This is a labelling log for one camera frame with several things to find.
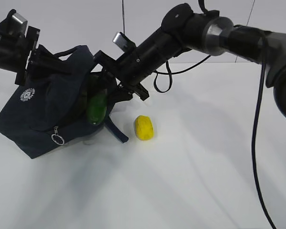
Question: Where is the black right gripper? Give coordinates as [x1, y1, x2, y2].
[94, 46, 149, 105]

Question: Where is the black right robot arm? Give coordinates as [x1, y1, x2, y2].
[94, 3, 286, 118]

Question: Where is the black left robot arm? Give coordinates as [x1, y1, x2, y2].
[0, 26, 72, 86]

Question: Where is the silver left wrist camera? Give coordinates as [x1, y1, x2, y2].
[0, 9, 28, 37]

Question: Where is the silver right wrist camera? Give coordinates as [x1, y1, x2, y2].
[112, 32, 136, 52]

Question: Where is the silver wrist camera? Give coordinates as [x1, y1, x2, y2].
[112, 32, 136, 52]
[0, 9, 28, 37]

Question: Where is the dark green cucumber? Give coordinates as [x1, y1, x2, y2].
[86, 74, 107, 126]

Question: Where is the dark navy fabric lunch bag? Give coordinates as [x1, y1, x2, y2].
[0, 45, 128, 159]

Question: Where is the yellow lemon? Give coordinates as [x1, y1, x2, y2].
[134, 115, 154, 141]

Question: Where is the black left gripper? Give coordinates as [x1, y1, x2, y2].
[15, 26, 72, 85]

